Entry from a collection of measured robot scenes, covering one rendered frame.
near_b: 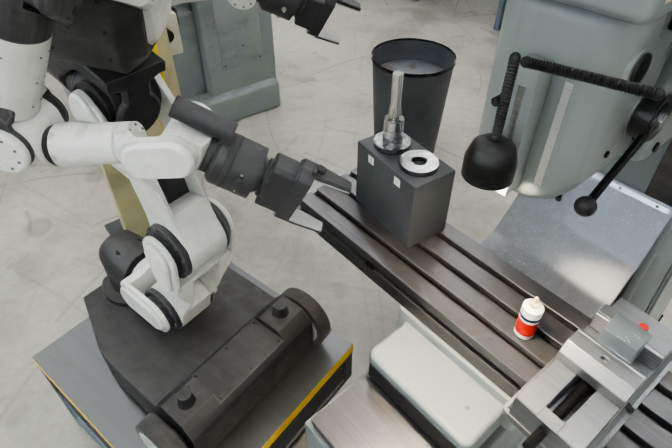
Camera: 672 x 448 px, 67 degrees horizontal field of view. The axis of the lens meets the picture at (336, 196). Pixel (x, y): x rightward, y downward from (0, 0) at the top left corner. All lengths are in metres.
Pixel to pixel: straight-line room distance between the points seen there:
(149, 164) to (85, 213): 2.30
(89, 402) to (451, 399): 1.10
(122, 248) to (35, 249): 1.37
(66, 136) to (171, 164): 0.18
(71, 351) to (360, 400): 1.05
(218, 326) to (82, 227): 1.53
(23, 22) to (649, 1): 0.72
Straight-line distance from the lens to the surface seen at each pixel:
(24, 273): 2.87
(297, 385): 1.66
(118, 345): 1.66
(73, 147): 0.87
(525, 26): 0.76
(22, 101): 0.86
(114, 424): 1.73
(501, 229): 1.39
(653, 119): 0.85
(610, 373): 1.01
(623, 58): 0.74
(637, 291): 1.49
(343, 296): 2.37
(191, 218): 1.16
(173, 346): 1.60
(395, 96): 1.16
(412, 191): 1.12
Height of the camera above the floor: 1.84
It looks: 40 degrees down
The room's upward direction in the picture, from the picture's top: straight up
